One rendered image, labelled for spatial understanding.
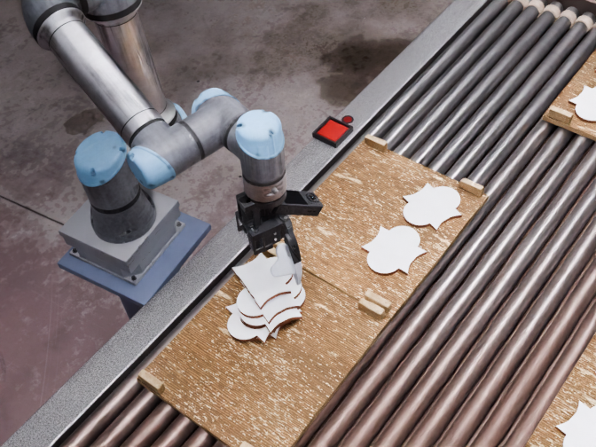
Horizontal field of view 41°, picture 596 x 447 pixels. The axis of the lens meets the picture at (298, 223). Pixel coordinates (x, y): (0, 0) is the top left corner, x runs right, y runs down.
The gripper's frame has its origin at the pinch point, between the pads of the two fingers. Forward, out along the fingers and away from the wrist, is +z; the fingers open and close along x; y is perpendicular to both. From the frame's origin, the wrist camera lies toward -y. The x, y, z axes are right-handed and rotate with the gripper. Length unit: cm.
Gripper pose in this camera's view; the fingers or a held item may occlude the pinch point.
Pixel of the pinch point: (283, 257)
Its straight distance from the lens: 155.3
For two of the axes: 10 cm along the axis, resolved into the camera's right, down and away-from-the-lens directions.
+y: -8.7, 3.9, -3.0
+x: 4.9, 6.3, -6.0
